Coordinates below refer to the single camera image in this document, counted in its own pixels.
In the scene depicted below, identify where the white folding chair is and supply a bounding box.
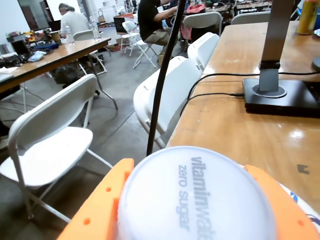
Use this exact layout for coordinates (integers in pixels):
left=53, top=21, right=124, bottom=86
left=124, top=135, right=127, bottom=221
left=71, top=29, right=109, bottom=76
left=121, top=20, right=161, bottom=70
left=182, top=11, right=224, bottom=44
left=186, top=31, right=221, bottom=74
left=230, top=10, right=273, bottom=26
left=132, top=55, right=204, bottom=149
left=0, top=73, right=114, bottom=224

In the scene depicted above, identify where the yellow drink can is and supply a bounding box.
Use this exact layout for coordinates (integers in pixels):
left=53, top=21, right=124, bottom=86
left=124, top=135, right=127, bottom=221
left=296, top=0, right=320, bottom=36

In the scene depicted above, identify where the thin black cable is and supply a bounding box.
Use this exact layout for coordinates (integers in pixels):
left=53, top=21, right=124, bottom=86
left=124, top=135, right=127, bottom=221
left=186, top=71, right=320, bottom=101

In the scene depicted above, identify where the thick black hanging cable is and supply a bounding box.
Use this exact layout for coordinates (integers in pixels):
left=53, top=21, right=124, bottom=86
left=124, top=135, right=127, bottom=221
left=145, top=0, right=188, bottom=156

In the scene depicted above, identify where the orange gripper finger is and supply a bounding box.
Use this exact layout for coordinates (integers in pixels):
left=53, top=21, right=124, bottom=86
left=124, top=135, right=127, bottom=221
left=57, top=158, right=135, bottom=240
left=244, top=164, right=320, bottom=240

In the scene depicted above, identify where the seated person black shirt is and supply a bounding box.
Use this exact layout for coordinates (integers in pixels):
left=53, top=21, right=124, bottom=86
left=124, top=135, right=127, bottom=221
left=137, top=0, right=181, bottom=48

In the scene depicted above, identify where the white paper plate blue pattern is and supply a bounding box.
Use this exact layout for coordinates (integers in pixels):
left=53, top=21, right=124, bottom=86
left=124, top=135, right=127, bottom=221
left=237, top=162, right=320, bottom=227

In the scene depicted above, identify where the grey-haired person white shirt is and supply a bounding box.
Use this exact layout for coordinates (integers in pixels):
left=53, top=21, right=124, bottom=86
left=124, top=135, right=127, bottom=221
left=57, top=2, right=91, bottom=43

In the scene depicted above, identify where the brown folding table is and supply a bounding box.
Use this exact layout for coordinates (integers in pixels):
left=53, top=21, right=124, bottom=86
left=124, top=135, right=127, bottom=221
left=0, top=36, right=119, bottom=111

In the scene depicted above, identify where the black cable with plug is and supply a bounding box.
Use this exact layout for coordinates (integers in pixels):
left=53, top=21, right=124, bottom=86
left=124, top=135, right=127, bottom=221
left=179, top=92, right=245, bottom=118

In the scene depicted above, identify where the dark round object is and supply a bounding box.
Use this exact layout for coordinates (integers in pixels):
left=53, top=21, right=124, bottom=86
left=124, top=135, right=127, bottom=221
left=310, top=56, right=320, bottom=74

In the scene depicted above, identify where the clear plastic bottle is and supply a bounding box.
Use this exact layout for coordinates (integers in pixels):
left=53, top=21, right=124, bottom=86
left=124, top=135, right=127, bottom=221
left=88, top=16, right=102, bottom=42
left=60, top=21, right=76, bottom=46

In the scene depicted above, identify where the vitaminwater bottle white cap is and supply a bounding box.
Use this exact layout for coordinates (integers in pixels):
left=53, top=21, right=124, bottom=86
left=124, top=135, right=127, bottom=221
left=116, top=145, right=278, bottom=240

